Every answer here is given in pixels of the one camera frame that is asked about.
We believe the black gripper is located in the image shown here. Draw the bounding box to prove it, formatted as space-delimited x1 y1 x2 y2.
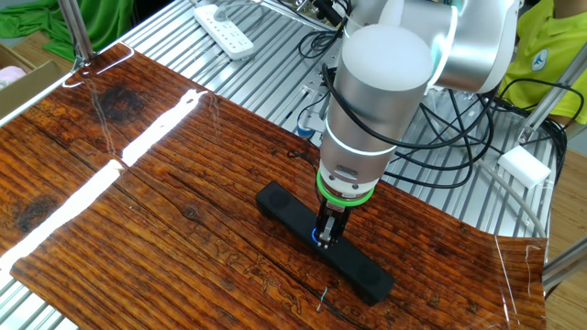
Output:
316 199 355 251

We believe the black speaker bar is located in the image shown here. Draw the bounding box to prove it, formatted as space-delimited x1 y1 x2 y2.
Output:
254 181 395 307

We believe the wood grain table mat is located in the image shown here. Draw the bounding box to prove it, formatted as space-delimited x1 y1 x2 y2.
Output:
0 41 549 330

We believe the white power adapter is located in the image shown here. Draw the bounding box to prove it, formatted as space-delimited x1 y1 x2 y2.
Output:
497 145 552 189

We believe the white power strip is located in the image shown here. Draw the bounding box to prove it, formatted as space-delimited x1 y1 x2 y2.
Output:
193 3 256 61

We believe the person in yellow shirt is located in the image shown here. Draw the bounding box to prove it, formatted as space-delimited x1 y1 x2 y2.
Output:
497 0 587 125

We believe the green cloth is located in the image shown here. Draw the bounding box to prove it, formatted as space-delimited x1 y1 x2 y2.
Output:
0 0 135 63

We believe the brown cardboard box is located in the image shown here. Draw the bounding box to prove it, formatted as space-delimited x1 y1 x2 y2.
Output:
0 43 65 121

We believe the pink white cloth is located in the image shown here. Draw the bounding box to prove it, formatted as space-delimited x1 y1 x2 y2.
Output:
0 65 27 91

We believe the thin black speaker cable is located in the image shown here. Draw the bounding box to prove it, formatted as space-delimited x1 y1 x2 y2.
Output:
286 148 322 203

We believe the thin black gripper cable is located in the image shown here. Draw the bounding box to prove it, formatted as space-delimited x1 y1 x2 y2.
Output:
382 89 496 190

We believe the thick black camera cable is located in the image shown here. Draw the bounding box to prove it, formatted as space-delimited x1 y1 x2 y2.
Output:
320 62 496 150

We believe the grey flexible hose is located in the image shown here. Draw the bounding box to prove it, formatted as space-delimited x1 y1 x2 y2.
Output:
476 159 549 239

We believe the black coiled cable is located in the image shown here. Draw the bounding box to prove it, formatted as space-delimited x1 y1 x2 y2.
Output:
296 25 348 61

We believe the aluminium frame beam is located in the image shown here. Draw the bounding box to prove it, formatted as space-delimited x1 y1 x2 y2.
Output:
542 247 587 292

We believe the black cable bundle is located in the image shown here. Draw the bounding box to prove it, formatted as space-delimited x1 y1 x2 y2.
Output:
526 116 570 189

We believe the aluminium frame post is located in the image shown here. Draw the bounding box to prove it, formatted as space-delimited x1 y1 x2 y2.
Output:
57 0 97 70
517 54 587 144

